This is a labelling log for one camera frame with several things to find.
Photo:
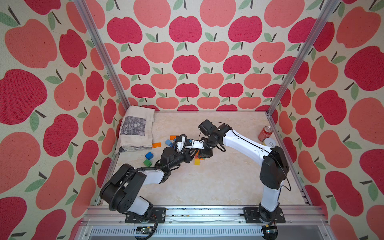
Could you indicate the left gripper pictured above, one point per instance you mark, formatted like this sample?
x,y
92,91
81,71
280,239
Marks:
x,y
187,155

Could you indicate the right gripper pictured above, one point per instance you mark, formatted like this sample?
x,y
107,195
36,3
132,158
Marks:
x,y
205,149

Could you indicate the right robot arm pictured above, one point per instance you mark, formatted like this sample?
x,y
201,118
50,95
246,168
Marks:
x,y
273,162

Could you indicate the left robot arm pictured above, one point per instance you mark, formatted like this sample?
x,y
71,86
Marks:
x,y
121,192

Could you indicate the dark blue lego brick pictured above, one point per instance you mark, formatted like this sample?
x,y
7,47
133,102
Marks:
x,y
149,156

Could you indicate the green lego brick left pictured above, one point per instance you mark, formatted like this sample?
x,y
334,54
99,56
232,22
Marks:
x,y
147,163

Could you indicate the folded beige towel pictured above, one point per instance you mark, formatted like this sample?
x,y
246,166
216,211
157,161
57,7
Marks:
x,y
136,130

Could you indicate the red soda can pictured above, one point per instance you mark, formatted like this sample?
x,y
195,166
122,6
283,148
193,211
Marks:
x,y
265,133

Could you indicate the yellow tin can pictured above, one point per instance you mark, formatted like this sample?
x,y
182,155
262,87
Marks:
x,y
269,142

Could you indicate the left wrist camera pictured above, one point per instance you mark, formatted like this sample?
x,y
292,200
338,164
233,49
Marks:
x,y
180,143

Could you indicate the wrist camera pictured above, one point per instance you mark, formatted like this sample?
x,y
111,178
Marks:
x,y
194,144
180,143

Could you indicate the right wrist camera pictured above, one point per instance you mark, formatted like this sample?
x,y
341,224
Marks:
x,y
194,144

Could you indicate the left frame post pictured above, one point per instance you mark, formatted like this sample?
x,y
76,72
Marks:
x,y
90,24

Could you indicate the frame post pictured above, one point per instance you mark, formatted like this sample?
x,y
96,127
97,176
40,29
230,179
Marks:
x,y
320,23
90,24

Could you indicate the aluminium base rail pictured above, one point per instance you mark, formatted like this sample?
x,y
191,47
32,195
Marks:
x,y
294,222

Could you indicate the right frame post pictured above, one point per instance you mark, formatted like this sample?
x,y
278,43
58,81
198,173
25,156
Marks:
x,y
320,23

